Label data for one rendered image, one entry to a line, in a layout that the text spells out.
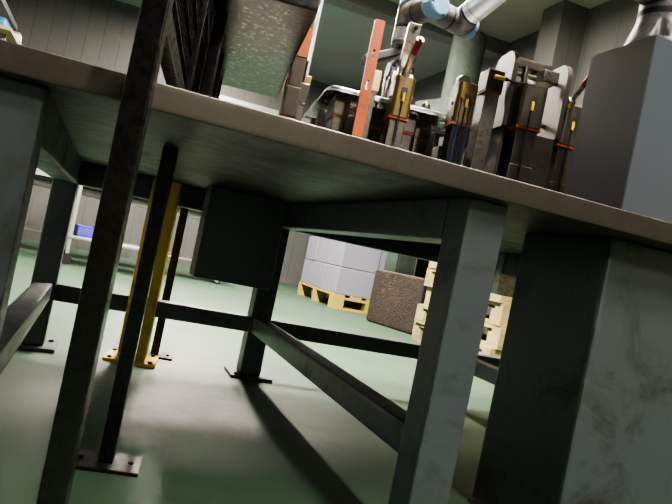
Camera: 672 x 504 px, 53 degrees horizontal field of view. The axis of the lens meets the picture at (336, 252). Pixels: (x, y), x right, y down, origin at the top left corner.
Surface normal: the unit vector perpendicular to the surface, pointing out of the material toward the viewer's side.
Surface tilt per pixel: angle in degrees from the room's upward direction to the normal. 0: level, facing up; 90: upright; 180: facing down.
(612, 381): 90
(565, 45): 90
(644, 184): 90
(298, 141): 90
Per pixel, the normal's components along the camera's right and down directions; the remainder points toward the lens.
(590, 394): 0.33, 0.05
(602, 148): -0.93, -0.19
